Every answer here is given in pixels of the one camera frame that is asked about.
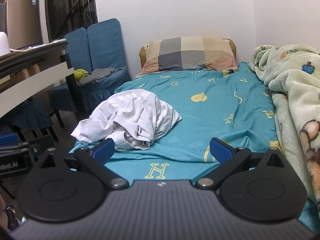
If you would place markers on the teal printed bed sheet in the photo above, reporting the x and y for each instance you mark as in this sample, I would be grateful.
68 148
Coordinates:
200 130

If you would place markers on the dark window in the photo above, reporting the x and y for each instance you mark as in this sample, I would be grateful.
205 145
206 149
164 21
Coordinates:
70 5

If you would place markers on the brown pillow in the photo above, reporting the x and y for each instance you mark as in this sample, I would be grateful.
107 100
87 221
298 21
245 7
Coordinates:
232 46

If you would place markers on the white shirt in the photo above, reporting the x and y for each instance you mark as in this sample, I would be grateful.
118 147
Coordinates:
130 112

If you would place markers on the white appliance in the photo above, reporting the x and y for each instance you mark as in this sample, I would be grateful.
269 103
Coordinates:
4 42

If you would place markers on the brown cardboard box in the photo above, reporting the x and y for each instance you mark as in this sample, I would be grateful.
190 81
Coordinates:
23 22

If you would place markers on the checked pillow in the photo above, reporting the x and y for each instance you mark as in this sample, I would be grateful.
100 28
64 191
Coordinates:
185 52

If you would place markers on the white and wood table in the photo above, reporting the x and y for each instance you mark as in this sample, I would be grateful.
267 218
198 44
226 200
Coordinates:
30 73

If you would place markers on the green plush toy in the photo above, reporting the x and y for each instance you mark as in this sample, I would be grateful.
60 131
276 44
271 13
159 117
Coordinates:
80 74

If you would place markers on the grey cloth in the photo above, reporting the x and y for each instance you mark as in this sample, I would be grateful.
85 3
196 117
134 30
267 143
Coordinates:
102 74

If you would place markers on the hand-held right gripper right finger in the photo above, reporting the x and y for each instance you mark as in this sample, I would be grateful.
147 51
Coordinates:
220 152

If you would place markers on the green printed fleece blanket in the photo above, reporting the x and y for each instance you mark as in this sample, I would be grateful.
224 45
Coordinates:
295 92

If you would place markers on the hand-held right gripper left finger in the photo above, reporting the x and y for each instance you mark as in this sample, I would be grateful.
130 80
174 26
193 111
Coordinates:
103 152

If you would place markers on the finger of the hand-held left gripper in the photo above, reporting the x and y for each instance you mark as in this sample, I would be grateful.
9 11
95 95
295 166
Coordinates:
8 139

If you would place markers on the blue covered chair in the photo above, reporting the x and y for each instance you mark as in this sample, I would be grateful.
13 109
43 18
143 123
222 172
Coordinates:
77 47
27 115
105 45

